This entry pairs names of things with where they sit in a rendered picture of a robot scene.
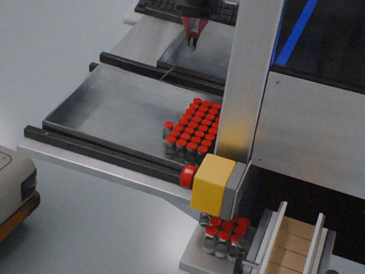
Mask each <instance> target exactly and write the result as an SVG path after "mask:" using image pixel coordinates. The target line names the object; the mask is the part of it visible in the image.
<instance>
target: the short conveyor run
mask: <svg viewBox="0 0 365 274"><path fill-rule="evenodd" d="M286 206H287V202H285V201H284V202H283V201H281V204H280V206H279V209H278V212H275V211H273V213H272V210H270V209H265V211H264V213H263V215H262V218H261V221H260V223H259V226H258V228H257V231H256V233H255V236H254V239H253V242H252V245H251V247H250V243H249V241H248V240H246V239H241V238H239V239H238V240H237V241H236V250H237V251H238V254H237V256H236V259H235V263H234V268H233V274H339V272H337V271H335V270H332V269H329V270H328V267H329V263H330V259H331V254H332V248H333V245H334V241H335V237H336V232H335V231H333V230H331V229H330V230H328V231H327V229H326V228H322V227H323V223H324V220H325V217H326V215H324V214H322V213H320V214H319V216H318V220H317V225H316V226H313V225H310V224H307V223H304V222H302V221H299V220H294V219H291V218H289V217H285V216H284V213H285V211H286ZM249 248H250V250H249ZM248 250H249V253H248V255H247V258H246V259H244V257H245V253H246V252H248ZM242 265H244V266H243V268H242Z"/></svg>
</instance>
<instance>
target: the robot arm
mask: <svg viewBox="0 0 365 274"><path fill-rule="evenodd" d="M218 2H219V0H176V1H175V10H177V9H179V10H180V12H179V16H181V20H182V22H183V24H184V27H185V29H186V35H187V39H188V40H189V33H190V21H191V18H198V19H200V20H199V24H198V30H197V37H196V41H198V38H199V36H200V33H201V32H202V30H203V29H204V27H205V26H206V24H207V23H208V22H209V14H215V16H216V15H217V12H218Z"/></svg>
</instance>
